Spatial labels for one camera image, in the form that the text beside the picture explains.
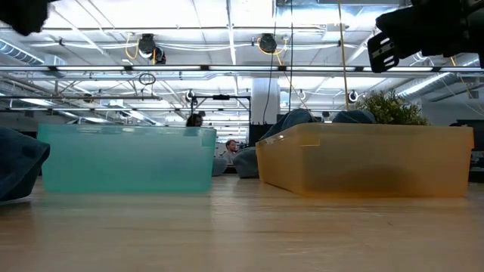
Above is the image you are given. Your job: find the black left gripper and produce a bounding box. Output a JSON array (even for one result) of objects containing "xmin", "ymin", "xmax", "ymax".
[{"xmin": 0, "ymin": 0, "xmax": 51, "ymax": 37}]

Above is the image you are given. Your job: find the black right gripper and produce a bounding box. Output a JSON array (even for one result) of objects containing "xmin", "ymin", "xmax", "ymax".
[{"xmin": 367, "ymin": 0, "xmax": 484, "ymax": 74}]

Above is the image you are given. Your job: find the dark blue denim cap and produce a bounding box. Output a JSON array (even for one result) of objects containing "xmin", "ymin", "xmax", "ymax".
[
  {"xmin": 331, "ymin": 109, "xmax": 377, "ymax": 125},
  {"xmin": 260, "ymin": 108, "xmax": 318, "ymax": 141},
  {"xmin": 0, "ymin": 126, "xmax": 51, "ymax": 202}
]

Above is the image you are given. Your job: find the gray denim cap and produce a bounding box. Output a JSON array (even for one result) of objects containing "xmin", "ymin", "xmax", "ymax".
[
  {"xmin": 211, "ymin": 156, "xmax": 231, "ymax": 178},
  {"xmin": 232, "ymin": 146, "xmax": 262, "ymax": 179}
]

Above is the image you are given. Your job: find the artificial green potted plant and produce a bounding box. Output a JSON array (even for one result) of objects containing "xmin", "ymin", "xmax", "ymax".
[{"xmin": 355, "ymin": 88, "xmax": 430, "ymax": 126}]

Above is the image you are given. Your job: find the orange translucent plastic bin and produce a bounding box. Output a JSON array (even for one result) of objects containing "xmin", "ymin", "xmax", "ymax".
[{"xmin": 255, "ymin": 122, "xmax": 475, "ymax": 199}]

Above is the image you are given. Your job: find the teal translucent plastic bin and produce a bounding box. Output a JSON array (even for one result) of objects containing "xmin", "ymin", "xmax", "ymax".
[{"xmin": 36, "ymin": 123, "xmax": 218, "ymax": 194}]

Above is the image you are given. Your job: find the overhead LED light bar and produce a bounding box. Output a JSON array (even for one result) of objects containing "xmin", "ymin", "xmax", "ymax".
[{"xmin": 0, "ymin": 63, "xmax": 484, "ymax": 75}]

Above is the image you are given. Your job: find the person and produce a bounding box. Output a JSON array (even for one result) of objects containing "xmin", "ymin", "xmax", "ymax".
[
  {"xmin": 185, "ymin": 113, "xmax": 204, "ymax": 128},
  {"xmin": 222, "ymin": 139, "xmax": 239, "ymax": 165}
]

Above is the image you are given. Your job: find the black equipment box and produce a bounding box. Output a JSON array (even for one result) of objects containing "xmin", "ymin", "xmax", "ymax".
[{"xmin": 248, "ymin": 122, "xmax": 273, "ymax": 147}]

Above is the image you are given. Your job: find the yellow hanging cord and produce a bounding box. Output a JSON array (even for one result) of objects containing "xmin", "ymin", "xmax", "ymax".
[{"xmin": 337, "ymin": 0, "xmax": 351, "ymax": 111}]

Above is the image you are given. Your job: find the gray ceiling rail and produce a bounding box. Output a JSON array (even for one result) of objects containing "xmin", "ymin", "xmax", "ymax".
[
  {"xmin": 7, "ymin": 107, "xmax": 250, "ymax": 113},
  {"xmin": 0, "ymin": 94, "xmax": 163, "ymax": 101}
]

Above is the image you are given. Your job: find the black ceiling cable reel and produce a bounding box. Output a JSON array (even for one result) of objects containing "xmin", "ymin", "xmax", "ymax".
[
  {"xmin": 138, "ymin": 32, "xmax": 157, "ymax": 54},
  {"xmin": 153, "ymin": 45, "xmax": 167, "ymax": 65},
  {"xmin": 259, "ymin": 32, "xmax": 278, "ymax": 54}
]

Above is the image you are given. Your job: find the thin black hanging cable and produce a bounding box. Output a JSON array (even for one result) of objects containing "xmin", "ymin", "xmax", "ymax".
[
  {"xmin": 262, "ymin": 51, "xmax": 275, "ymax": 124},
  {"xmin": 289, "ymin": 0, "xmax": 294, "ymax": 113}
]

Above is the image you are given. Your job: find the black background rig frame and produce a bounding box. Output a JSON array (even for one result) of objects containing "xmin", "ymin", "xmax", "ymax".
[{"xmin": 190, "ymin": 94, "xmax": 253, "ymax": 128}]

